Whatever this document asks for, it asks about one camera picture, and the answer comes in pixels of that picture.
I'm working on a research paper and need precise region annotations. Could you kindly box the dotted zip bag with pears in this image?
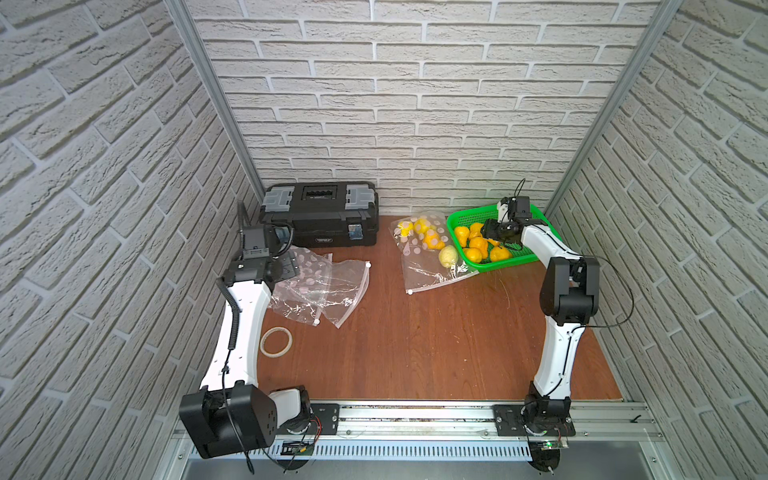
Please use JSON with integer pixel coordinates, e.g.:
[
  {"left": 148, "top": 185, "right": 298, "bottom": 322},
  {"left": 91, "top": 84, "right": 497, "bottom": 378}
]
[{"left": 269, "top": 246, "right": 332, "bottom": 326}]

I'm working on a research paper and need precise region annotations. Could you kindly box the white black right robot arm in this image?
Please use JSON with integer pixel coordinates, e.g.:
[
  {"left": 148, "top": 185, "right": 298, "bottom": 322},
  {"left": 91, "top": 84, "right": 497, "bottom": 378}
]
[{"left": 481, "top": 219, "right": 600, "bottom": 424}]

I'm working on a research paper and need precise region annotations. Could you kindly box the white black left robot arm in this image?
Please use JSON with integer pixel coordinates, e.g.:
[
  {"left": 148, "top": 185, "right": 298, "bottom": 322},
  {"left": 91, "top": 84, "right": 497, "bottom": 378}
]
[{"left": 179, "top": 224, "right": 310, "bottom": 459}]

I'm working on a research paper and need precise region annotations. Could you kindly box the clear zip bag with pears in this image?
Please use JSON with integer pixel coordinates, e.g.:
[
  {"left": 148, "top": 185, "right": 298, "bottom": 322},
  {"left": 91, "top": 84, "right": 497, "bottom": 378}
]
[{"left": 390, "top": 211, "right": 458, "bottom": 253}]

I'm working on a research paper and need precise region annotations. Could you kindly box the clear zip bag bottom layer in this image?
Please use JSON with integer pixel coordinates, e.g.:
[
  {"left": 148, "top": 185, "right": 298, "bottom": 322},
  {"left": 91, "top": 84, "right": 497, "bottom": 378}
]
[{"left": 401, "top": 239, "right": 479, "bottom": 295}]

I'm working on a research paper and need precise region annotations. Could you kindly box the green plastic basket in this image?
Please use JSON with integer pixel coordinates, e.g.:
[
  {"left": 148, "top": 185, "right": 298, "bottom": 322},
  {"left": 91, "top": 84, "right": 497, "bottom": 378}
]
[{"left": 447, "top": 196, "right": 576, "bottom": 272}]

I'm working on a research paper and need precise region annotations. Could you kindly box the clear tape roll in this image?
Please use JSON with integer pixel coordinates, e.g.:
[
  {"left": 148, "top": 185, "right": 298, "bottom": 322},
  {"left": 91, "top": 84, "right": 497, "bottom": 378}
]
[{"left": 259, "top": 326, "right": 294, "bottom": 359}]

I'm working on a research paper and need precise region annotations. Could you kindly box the black plastic toolbox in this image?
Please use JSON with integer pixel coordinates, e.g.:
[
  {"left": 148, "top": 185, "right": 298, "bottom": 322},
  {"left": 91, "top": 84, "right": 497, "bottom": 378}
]
[{"left": 258, "top": 181, "right": 379, "bottom": 248}]

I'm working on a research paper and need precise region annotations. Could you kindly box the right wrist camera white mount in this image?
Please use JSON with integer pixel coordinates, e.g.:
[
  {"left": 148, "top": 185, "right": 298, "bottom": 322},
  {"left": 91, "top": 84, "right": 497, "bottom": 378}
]
[{"left": 497, "top": 196, "right": 533, "bottom": 223}]

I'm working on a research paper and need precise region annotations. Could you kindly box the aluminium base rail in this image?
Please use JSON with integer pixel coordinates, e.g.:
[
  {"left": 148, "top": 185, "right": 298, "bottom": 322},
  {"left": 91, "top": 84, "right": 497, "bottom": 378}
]
[{"left": 249, "top": 400, "right": 665, "bottom": 462}]

